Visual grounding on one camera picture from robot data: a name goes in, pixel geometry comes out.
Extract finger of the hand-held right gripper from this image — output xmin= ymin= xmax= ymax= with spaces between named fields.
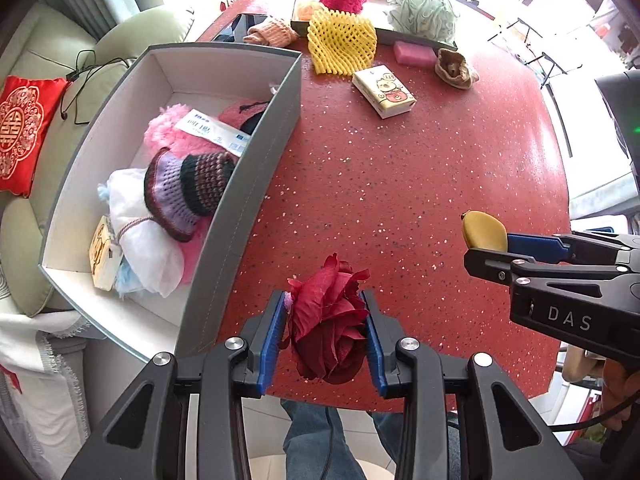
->
xmin=464 ymin=247 xmax=622 ymax=289
xmin=506 ymin=230 xmax=640 ymax=267

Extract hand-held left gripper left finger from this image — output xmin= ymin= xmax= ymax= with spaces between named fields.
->
xmin=62 ymin=289 xmax=288 ymax=480

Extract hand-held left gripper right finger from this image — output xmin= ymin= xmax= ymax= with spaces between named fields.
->
xmin=360 ymin=289 xmax=583 ymax=480

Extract mustard yellow soft pad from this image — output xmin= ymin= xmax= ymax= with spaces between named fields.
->
xmin=461 ymin=210 xmax=508 ymax=252

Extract red fabric rose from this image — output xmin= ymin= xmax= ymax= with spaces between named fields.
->
xmin=280 ymin=253 xmax=371 ymax=385

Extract white plastic bag bundle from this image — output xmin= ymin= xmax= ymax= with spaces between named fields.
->
xmin=107 ymin=167 xmax=186 ymax=297

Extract light blue fluffy yarn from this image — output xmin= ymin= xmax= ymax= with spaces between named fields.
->
xmin=97 ymin=184 xmax=146 ymax=296

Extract grey storage box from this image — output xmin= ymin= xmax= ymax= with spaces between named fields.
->
xmin=37 ymin=42 xmax=303 ymax=365

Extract purple and black knitted hat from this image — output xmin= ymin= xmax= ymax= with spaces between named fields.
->
xmin=144 ymin=149 xmax=236 ymax=242

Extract large yellow tissue pack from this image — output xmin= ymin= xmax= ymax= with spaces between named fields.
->
xmin=89 ymin=215 xmax=123 ymax=291

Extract white paper packet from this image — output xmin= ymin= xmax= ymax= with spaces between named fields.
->
xmin=179 ymin=110 xmax=251 ymax=157

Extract pink and black knitted sock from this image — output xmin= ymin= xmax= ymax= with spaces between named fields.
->
xmin=218 ymin=100 xmax=271 ymax=136

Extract pink fluffy yarn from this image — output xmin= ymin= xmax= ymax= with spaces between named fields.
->
xmin=144 ymin=103 xmax=226 ymax=286

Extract person's right hand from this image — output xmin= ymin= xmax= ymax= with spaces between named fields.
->
xmin=600 ymin=360 xmax=640 ymax=431

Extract wooden chair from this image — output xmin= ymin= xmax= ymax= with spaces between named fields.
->
xmin=562 ymin=345 xmax=603 ymax=386

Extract person's jeans legs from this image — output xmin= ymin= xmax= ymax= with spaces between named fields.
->
xmin=281 ymin=400 xmax=461 ymax=480

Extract small yellow tissue pack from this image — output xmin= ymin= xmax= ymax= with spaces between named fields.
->
xmin=352 ymin=66 xmax=417 ymax=120

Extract black folding chair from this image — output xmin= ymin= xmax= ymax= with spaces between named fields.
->
xmin=487 ymin=17 xmax=583 ymax=91

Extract pink soap bar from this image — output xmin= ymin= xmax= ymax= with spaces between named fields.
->
xmin=393 ymin=41 xmax=438 ymax=66

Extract white fringed blanket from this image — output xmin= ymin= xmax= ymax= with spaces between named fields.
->
xmin=0 ymin=310 xmax=91 ymax=480

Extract green bath pouf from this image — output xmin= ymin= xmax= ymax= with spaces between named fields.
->
xmin=386 ymin=0 xmax=458 ymax=46

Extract yellow foam net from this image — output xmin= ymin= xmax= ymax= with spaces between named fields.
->
xmin=306 ymin=8 xmax=377 ymax=76

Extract peach knitted sock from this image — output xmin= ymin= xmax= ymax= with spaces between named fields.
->
xmin=243 ymin=17 xmax=299 ymax=48

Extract peach yarn ball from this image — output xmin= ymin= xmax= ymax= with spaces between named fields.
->
xmin=295 ymin=0 xmax=326 ymax=23

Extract red embroidered cushion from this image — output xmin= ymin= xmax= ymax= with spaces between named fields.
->
xmin=0 ymin=76 xmax=71 ymax=198

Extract light green sofa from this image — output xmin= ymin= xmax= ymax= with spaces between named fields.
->
xmin=0 ymin=2 xmax=196 ymax=318

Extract tan drawstring pouch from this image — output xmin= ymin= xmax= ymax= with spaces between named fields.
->
xmin=435 ymin=48 xmax=480 ymax=91

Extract black cable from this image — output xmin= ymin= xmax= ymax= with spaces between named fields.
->
xmin=60 ymin=50 xmax=146 ymax=126

